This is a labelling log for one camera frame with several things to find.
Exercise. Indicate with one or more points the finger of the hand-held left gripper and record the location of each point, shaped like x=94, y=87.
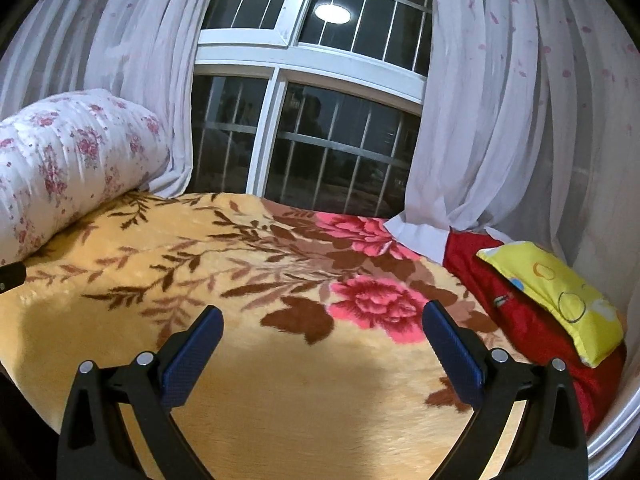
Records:
x=12, y=276

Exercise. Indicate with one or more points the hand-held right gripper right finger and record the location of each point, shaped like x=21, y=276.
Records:
x=452, y=355

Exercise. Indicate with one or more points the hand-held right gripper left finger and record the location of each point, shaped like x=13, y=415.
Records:
x=192, y=355

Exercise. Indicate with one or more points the yellow floral plush blanket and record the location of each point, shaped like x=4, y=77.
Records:
x=250, y=410

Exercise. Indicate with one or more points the red cushion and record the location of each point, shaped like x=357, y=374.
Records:
x=530, y=325

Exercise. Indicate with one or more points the yellow printed pillow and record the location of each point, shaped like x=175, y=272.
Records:
x=565, y=290

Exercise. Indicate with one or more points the white pink floral quilt roll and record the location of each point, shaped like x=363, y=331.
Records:
x=75, y=160

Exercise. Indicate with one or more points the white framed barred window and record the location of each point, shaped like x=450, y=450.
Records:
x=270, y=135

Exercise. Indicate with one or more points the sheer white curtain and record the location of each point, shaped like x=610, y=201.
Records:
x=500, y=110
x=125, y=50

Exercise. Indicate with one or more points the white bed frame edge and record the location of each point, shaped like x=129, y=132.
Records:
x=612, y=430

